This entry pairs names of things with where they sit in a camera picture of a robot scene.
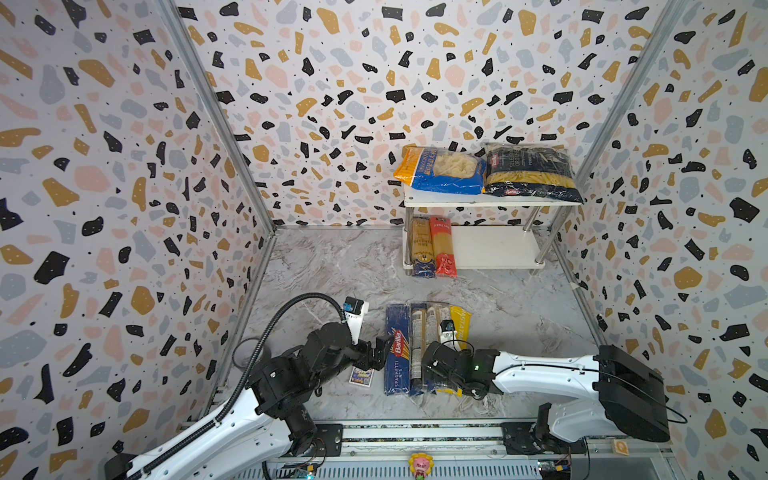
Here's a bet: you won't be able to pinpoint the small purple card box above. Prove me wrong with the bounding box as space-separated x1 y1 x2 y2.
349 367 375 388

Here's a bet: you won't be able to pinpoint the black corrugated cable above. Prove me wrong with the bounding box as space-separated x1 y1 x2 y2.
119 291 349 480

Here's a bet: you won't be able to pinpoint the small pink yellow figurine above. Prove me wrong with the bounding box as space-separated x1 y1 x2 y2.
408 452 434 480

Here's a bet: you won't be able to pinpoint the white two-tier shelf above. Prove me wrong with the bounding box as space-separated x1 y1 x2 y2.
402 185 578 273

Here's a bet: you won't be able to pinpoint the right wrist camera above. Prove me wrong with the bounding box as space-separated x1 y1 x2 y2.
439 319 464 350

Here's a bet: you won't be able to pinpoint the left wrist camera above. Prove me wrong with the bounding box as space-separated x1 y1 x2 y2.
343 296 369 344

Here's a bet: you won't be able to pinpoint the clear yellow spaghetti packet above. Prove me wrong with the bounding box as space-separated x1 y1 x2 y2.
448 304 473 397

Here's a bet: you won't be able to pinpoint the dark blue penne pasta bag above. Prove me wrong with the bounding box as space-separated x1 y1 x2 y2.
483 143 583 204

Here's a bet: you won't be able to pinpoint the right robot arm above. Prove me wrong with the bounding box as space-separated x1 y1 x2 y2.
421 342 670 455

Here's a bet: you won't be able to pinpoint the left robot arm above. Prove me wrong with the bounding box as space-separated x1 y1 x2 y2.
105 322 394 479

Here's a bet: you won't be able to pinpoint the yellow blue spaghetti packet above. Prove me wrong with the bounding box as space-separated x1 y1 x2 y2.
410 217 436 278

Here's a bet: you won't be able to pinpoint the dark blue spaghetti packet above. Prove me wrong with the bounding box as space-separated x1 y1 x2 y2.
384 304 411 396

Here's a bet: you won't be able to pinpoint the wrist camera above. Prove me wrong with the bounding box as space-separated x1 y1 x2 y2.
439 319 464 350
343 296 369 344

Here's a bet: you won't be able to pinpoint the blue orange orecchiette pasta bag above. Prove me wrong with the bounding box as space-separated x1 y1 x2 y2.
394 146 485 195

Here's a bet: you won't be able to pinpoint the small orange tag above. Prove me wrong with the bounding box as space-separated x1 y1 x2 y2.
612 439 629 456

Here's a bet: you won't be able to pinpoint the red spaghetti packet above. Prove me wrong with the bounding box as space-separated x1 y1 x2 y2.
429 216 458 278

